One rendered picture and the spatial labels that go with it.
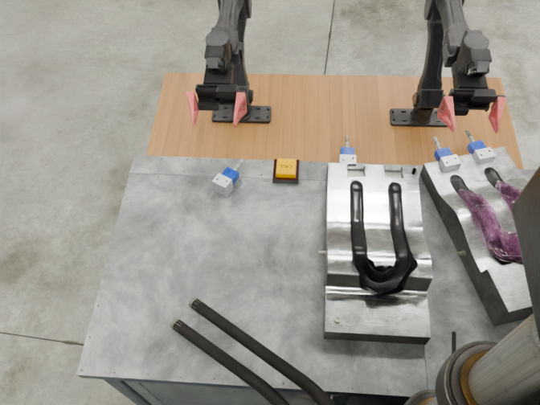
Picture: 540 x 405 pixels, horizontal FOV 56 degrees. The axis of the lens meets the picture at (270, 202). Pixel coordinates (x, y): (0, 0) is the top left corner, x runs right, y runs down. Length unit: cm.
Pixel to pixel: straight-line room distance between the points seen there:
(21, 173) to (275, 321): 189
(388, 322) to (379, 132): 67
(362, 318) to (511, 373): 86
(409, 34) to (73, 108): 203
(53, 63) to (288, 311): 245
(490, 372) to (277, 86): 146
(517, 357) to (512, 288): 93
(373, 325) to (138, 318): 62
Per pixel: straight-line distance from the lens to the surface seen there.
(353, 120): 176
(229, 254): 147
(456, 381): 61
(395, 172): 156
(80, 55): 342
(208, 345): 133
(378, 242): 137
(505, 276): 142
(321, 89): 184
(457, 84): 130
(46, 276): 256
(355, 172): 154
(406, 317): 136
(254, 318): 139
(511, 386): 52
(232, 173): 156
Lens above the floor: 211
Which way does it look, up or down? 58 degrees down
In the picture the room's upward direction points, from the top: 4 degrees counter-clockwise
